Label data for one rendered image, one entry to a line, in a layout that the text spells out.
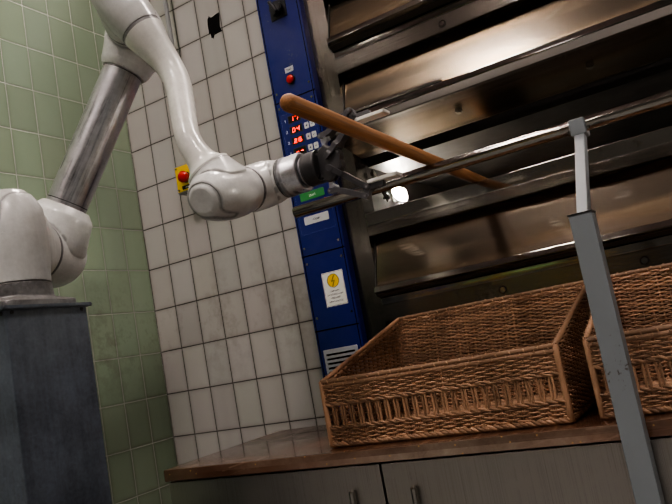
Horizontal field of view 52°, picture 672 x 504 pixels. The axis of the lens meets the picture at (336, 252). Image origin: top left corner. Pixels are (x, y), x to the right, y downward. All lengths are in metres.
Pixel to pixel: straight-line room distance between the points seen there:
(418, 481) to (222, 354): 1.10
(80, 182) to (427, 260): 0.95
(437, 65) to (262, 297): 0.91
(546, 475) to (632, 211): 0.76
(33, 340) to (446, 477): 0.88
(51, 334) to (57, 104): 1.16
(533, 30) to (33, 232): 1.36
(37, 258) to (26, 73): 1.04
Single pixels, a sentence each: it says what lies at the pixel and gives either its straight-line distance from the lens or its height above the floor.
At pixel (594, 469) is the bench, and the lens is 1.38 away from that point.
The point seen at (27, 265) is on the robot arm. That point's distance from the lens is 1.61.
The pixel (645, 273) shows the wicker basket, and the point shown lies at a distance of 1.83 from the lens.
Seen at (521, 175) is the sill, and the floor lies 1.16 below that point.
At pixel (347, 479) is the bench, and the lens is 1.56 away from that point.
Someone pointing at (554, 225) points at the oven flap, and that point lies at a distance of 1.91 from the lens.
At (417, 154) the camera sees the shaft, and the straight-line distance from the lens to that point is 1.57.
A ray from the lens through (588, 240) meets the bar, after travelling 1.28.
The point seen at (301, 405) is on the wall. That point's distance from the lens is 2.24.
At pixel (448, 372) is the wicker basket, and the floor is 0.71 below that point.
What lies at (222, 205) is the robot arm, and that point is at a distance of 1.40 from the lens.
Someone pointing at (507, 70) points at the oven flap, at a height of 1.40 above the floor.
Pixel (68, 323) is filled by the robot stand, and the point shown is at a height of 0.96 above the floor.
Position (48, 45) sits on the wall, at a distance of 2.65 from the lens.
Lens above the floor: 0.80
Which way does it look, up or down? 8 degrees up
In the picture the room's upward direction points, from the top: 11 degrees counter-clockwise
